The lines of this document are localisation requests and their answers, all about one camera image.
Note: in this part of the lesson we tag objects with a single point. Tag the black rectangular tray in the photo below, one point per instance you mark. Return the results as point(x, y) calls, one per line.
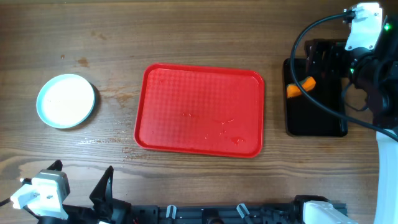
point(303, 118)

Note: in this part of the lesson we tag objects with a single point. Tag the red plastic tray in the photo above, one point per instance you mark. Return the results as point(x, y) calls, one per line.
point(201, 110)

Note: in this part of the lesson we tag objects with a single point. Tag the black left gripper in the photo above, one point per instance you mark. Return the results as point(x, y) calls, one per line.
point(82, 211)

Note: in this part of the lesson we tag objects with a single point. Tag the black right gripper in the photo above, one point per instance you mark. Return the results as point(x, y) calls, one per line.
point(331, 48)

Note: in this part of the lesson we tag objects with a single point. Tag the light blue plate front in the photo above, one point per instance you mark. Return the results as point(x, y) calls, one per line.
point(65, 101)

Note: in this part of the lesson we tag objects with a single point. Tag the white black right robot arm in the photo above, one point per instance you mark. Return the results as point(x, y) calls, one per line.
point(368, 58)

